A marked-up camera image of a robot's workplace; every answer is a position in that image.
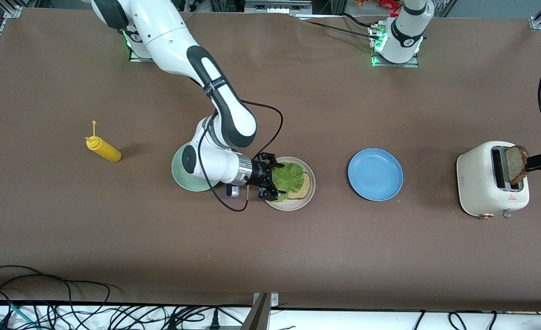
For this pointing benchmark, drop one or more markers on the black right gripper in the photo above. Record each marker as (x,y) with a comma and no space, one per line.
(257,173)

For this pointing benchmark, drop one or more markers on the green lettuce leaf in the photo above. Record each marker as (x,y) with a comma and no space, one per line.
(291,176)

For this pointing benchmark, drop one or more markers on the brown bread slice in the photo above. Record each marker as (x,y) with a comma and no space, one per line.
(516,165)
(303,188)

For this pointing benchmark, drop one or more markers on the yellow squeeze bottle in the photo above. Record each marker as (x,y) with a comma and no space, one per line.
(105,151)

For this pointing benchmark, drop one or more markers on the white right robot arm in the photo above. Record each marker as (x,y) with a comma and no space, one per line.
(169,36)

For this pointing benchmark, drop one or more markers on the beige plate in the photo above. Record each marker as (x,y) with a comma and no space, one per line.
(293,205)

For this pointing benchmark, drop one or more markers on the mint green plate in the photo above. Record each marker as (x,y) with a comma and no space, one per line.
(197,187)

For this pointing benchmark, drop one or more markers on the blue plate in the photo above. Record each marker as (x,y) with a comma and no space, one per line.
(375,174)

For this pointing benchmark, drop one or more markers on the white toaster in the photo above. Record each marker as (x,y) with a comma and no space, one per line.
(477,183)

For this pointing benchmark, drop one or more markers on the grey metal beam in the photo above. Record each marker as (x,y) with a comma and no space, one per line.
(256,318)

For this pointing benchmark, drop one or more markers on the black power plug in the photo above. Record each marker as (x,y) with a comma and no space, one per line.
(214,321)

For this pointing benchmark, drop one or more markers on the white shelf board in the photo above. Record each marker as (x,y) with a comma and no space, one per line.
(344,321)

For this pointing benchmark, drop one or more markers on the grey metal box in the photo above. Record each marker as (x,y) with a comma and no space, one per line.
(277,5)

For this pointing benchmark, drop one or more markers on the red package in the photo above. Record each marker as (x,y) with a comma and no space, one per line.
(380,3)

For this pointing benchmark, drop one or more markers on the aluminium bracket plate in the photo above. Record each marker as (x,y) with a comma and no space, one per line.
(274,300)

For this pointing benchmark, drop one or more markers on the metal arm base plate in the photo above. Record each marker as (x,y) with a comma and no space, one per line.
(137,59)
(394,65)

